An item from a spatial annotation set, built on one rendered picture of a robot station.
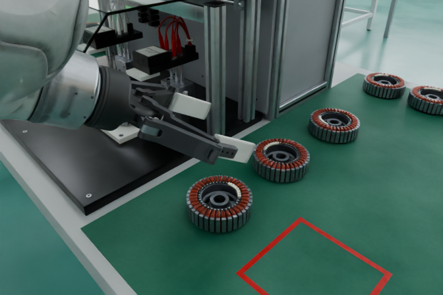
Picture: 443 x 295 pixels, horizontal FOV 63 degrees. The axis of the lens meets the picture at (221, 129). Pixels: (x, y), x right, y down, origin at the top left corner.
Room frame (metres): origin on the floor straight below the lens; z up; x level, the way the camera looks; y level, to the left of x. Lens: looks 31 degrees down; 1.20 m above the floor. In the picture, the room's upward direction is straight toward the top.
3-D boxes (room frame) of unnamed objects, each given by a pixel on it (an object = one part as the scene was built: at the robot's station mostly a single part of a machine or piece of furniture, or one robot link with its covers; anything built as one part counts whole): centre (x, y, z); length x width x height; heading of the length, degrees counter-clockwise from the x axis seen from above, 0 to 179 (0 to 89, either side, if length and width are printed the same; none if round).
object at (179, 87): (0.85, 0.11, 0.80); 0.08 x 0.05 x 0.06; 45
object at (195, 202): (0.47, 0.00, 0.77); 0.11 x 0.11 x 0.04
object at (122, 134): (0.75, 0.22, 0.78); 0.15 x 0.15 x 0.01; 45
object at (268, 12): (1.02, 0.12, 0.92); 0.66 x 0.01 x 0.30; 45
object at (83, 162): (0.85, 0.29, 0.76); 0.64 x 0.47 x 0.02; 45
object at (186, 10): (0.91, 0.23, 1.03); 0.62 x 0.01 x 0.03; 45
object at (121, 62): (1.02, 0.28, 0.80); 0.08 x 0.05 x 0.06; 45
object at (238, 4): (0.96, 0.17, 1.04); 0.62 x 0.02 x 0.03; 45
